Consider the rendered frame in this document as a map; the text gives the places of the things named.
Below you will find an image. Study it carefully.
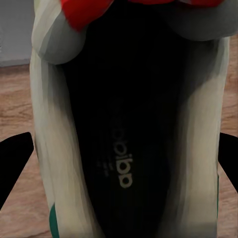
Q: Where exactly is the gym shoe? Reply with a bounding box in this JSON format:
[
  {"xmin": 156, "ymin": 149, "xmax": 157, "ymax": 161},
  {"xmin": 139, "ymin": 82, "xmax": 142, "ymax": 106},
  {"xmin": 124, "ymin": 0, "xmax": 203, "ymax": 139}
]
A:
[{"xmin": 30, "ymin": 0, "xmax": 238, "ymax": 238}]

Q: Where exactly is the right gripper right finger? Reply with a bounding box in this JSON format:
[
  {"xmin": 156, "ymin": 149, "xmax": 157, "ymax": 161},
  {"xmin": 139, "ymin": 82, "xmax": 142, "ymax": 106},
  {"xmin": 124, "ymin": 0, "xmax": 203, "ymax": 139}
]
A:
[{"xmin": 218, "ymin": 133, "xmax": 238, "ymax": 192}]

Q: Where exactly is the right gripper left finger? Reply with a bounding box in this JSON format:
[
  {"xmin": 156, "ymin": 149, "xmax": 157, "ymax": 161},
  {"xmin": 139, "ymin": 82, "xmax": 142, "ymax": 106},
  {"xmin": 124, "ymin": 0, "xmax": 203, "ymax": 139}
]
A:
[{"xmin": 0, "ymin": 132, "xmax": 34, "ymax": 210}]

